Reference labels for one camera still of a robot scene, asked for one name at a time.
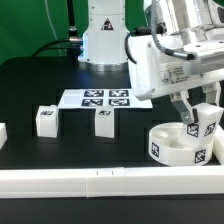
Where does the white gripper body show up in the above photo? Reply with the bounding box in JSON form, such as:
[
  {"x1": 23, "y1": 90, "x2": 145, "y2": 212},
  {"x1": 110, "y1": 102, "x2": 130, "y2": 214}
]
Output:
[{"x1": 128, "y1": 35, "x2": 224, "y2": 100}]

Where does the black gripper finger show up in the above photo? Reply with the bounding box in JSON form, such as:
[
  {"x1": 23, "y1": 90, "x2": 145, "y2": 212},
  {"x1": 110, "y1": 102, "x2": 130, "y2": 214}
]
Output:
[
  {"x1": 170, "y1": 90, "x2": 198, "y2": 124},
  {"x1": 202, "y1": 82, "x2": 221, "y2": 104}
]

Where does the white round stool seat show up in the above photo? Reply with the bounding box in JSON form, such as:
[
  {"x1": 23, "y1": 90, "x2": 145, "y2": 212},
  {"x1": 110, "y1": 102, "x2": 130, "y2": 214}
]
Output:
[{"x1": 148, "y1": 122, "x2": 213, "y2": 166}]

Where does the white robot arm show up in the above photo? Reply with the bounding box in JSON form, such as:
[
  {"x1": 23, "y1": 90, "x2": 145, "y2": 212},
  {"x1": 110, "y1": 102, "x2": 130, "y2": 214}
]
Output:
[{"x1": 126, "y1": 0, "x2": 224, "y2": 124}]

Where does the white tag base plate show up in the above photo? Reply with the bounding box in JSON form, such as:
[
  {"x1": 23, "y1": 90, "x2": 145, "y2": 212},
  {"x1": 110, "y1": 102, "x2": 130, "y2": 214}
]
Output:
[{"x1": 58, "y1": 89, "x2": 152, "y2": 109}]

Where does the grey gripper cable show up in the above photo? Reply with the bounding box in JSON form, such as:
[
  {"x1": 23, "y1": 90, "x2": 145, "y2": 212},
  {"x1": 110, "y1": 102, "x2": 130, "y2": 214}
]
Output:
[{"x1": 124, "y1": 0, "x2": 197, "y2": 65}]

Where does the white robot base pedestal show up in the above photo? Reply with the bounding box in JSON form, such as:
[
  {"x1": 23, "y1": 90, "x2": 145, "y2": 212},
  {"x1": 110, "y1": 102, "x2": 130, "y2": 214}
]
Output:
[{"x1": 78, "y1": 0, "x2": 129, "y2": 71}]

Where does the white front fence rail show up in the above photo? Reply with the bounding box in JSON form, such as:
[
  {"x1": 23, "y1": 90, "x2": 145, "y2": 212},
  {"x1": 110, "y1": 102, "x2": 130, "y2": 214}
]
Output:
[{"x1": 0, "y1": 166, "x2": 224, "y2": 198}]

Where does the black base cable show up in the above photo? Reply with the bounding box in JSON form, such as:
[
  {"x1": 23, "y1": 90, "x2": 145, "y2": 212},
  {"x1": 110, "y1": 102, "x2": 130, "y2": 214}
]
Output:
[{"x1": 31, "y1": 0, "x2": 84, "y2": 58}]

